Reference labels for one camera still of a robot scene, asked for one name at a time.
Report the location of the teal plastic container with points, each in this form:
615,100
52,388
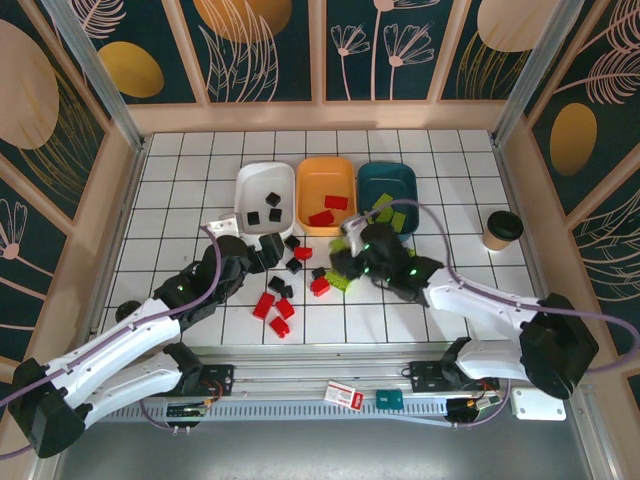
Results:
385,175

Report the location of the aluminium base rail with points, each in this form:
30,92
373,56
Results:
325,372

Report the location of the red rounded lego brick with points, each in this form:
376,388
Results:
302,253

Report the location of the aluminium frame post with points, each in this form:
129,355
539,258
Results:
540,65
92,75

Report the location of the red long lego brick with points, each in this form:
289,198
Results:
321,218
336,201
263,305

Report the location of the white metal mounting plate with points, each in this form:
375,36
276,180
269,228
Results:
540,404

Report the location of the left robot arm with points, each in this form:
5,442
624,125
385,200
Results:
125,335

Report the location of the red short lego brick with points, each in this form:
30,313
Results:
284,308
320,285
280,327

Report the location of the paper coffee cup black lid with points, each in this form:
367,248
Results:
502,230

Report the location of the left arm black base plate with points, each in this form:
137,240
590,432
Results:
220,380

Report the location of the black round knob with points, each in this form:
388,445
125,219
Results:
125,312

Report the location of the orange plastic container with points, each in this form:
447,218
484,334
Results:
320,182

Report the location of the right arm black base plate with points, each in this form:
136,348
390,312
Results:
425,375

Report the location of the white plastic container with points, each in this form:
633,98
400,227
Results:
260,182

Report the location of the green small lego brick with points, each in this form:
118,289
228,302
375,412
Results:
410,252
370,218

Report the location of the green large lego brick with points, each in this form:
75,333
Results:
341,282

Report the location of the green long lego brick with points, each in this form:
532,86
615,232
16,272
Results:
340,245
399,221
382,201
385,215

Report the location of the red and white card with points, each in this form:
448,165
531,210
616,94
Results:
342,393

